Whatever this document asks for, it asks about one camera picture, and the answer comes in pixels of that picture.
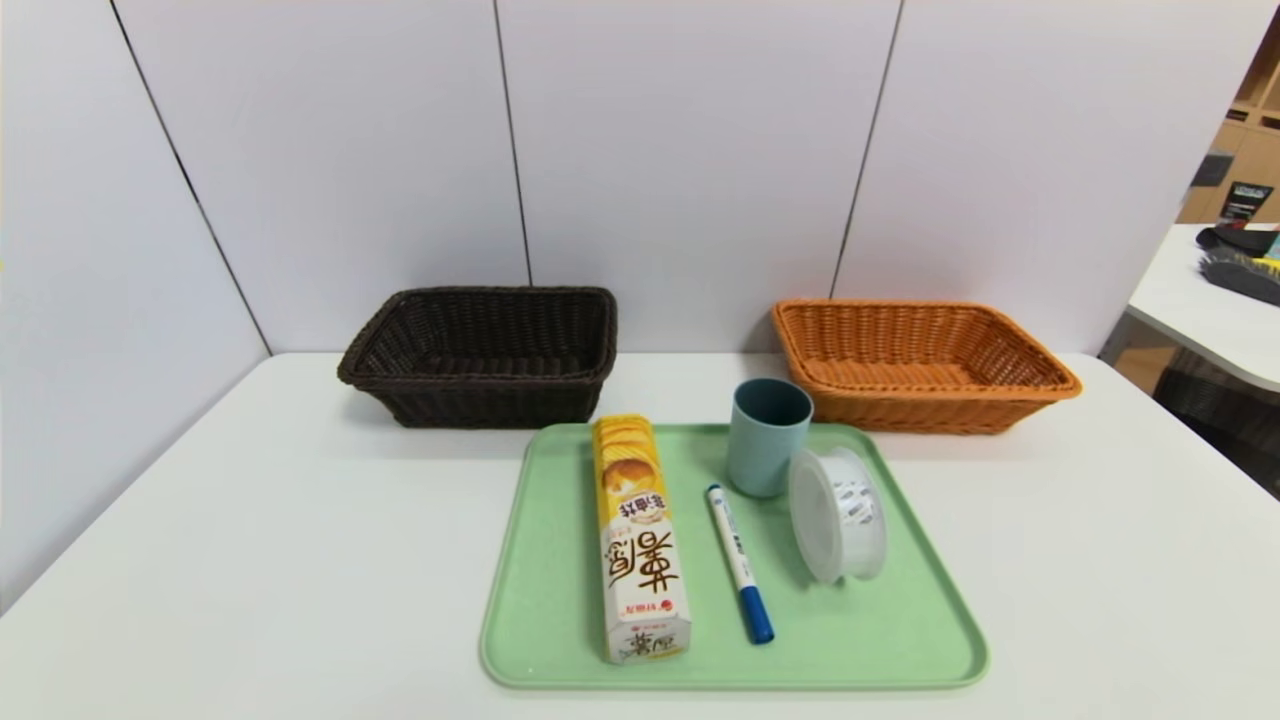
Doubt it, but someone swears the blue-grey plastic cup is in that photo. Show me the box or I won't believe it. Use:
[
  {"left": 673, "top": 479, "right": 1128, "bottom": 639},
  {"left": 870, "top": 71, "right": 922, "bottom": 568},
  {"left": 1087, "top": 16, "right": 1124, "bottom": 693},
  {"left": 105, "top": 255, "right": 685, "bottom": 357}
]
[{"left": 726, "top": 377, "right": 814, "bottom": 499}]

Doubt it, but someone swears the yellow potato chips box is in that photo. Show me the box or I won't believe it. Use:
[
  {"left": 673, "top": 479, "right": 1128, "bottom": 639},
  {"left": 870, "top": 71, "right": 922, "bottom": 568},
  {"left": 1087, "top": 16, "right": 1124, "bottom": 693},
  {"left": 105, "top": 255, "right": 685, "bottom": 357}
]
[{"left": 592, "top": 413, "right": 692, "bottom": 665}]

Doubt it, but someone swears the white marker with blue cap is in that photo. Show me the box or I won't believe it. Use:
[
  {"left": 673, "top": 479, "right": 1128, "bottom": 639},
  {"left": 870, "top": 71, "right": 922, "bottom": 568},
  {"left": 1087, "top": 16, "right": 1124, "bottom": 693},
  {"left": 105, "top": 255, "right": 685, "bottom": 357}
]
[{"left": 706, "top": 484, "right": 776, "bottom": 645}]

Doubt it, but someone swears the clear tape roll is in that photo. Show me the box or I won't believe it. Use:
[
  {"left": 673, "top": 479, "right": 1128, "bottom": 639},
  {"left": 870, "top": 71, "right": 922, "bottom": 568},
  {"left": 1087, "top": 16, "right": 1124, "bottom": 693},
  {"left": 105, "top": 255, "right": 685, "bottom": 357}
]
[{"left": 787, "top": 446, "right": 888, "bottom": 585}]

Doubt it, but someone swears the dark brown wicker basket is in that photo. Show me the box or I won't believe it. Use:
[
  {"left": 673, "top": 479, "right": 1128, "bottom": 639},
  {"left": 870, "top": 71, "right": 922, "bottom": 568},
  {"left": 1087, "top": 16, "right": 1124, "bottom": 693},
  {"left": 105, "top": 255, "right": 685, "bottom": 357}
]
[{"left": 337, "top": 286, "right": 619, "bottom": 429}]

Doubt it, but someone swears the orange wicker basket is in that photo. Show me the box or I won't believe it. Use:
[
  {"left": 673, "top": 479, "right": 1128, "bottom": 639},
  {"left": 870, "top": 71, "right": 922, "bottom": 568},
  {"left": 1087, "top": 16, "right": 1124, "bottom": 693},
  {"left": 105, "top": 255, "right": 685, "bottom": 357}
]
[{"left": 771, "top": 298, "right": 1084, "bottom": 435}]

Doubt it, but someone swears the light green plastic tray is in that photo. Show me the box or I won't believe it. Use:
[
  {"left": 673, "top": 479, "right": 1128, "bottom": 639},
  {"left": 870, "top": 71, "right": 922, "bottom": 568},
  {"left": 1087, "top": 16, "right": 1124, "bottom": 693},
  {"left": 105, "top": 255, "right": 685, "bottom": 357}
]
[{"left": 479, "top": 421, "right": 991, "bottom": 691}]

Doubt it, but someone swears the black bristle brush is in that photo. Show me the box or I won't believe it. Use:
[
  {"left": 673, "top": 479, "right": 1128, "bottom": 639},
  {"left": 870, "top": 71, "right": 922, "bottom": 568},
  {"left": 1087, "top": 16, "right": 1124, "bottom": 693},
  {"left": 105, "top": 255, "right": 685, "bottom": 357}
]
[{"left": 1198, "top": 250, "right": 1280, "bottom": 307}]

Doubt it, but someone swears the black flat object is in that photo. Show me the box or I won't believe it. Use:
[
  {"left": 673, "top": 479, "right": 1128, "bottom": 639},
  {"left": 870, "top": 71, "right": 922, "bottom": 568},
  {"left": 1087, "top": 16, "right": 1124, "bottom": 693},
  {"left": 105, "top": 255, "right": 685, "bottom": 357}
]
[{"left": 1196, "top": 226, "right": 1280, "bottom": 257}]

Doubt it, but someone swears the black printed sign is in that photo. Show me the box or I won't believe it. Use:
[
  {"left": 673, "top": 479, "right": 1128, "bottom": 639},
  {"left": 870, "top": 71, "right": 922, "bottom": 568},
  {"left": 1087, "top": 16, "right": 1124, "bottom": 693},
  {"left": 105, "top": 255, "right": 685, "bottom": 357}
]
[{"left": 1218, "top": 181, "right": 1275, "bottom": 223}]

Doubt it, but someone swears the wooden shelf unit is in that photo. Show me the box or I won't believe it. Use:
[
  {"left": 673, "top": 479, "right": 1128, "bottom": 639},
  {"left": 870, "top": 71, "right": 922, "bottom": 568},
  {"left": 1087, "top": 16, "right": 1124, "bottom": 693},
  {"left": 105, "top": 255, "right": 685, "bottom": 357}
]
[{"left": 1176, "top": 15, "right": 1280, "bottom": 225}]

